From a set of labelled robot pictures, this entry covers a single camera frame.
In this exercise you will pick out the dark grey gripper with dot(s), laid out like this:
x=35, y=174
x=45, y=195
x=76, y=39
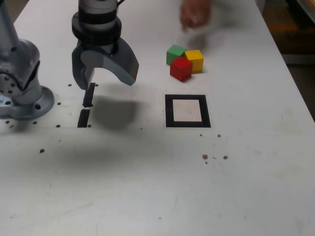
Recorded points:
x=98, y=48

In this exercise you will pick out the red cube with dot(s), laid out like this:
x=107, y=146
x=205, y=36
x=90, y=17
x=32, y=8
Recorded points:
x=180, y=70

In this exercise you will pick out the yellow cube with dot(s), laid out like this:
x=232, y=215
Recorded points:
x=197, y=61

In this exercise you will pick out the black tape square outline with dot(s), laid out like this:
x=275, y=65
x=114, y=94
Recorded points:
x=169, y=110

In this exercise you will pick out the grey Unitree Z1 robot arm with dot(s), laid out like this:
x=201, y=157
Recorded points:
x=22, y=73

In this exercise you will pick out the green cube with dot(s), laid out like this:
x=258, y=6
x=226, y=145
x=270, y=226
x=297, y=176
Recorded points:
x=173, y=52

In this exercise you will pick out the black tape strip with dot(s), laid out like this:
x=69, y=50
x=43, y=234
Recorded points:
x=88, y=96

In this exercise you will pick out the person's hand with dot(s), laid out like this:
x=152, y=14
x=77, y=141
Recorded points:
x=195, y=12

